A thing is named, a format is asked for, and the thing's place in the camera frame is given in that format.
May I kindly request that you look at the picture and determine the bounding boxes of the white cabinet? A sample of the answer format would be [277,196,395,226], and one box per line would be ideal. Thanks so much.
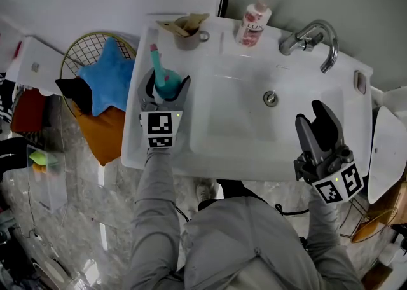
[4,36,74,96]

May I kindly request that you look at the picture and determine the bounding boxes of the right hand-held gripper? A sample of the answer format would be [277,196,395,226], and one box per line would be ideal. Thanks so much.
[293,99,365,204]

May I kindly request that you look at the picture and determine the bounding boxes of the white floral lotion bottle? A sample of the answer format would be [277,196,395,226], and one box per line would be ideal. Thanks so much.
[234,0,273,48]

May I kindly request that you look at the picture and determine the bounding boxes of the gold wire stand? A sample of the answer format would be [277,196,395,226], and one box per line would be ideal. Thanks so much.
[339,198,400,244]

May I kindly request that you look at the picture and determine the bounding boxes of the chrome sink drain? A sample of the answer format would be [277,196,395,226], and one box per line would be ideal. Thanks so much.
[263,90,279,107]

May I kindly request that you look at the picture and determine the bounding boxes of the person's white shoe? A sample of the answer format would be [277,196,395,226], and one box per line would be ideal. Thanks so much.
[194,177,220,204]

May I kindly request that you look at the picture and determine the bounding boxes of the grey cup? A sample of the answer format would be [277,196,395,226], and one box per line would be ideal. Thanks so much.
[173,16,210,52]

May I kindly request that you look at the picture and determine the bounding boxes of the chrome faucet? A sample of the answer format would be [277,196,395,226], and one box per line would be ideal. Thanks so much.
[279,19,339,74]

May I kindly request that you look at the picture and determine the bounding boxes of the clear plastic box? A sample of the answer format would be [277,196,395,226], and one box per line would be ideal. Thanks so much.
[25,144,68,214]

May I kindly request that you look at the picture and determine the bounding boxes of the wooden comb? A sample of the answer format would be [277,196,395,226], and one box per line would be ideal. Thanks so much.
[156,13,210,38]

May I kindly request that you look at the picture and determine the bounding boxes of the black cable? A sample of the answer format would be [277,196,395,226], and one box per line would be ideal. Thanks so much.
[275,202,310,217]

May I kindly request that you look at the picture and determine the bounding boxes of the gold wire basket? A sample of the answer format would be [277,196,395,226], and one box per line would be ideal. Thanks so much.
[59,31,138,130]

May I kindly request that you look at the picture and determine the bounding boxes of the orange cushion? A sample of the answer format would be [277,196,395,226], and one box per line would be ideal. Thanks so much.
[71,100,127,167]

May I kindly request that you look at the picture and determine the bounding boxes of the person's grey torso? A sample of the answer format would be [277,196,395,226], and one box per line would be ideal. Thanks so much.
[177,195,322,290]

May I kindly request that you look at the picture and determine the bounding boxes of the white ceramic sink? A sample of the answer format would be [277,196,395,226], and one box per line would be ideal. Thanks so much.
[121,15,374,182]

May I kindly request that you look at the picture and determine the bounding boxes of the teal spray bottle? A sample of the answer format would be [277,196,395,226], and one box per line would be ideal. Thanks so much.
[149,43,183,101]

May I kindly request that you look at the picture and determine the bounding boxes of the person's right forearm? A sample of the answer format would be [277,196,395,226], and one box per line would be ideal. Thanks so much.
[305,195,365,290]

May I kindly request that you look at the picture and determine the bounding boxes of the blue star pillow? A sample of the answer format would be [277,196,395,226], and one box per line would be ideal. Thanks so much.
[77,36,136,117]

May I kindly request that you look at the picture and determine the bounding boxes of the black cloth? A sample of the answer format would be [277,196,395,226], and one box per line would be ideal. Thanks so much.
[55,76,93,116]

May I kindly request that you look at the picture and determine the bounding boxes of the white toilet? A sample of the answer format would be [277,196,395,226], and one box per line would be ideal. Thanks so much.
[367,87,407,205]

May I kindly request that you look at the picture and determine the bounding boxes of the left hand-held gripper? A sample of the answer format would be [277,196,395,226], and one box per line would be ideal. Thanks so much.
[137,67,192,149]

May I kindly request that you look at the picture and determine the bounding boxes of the person's left forearm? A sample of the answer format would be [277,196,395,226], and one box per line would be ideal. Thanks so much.
[125,147,187,290]

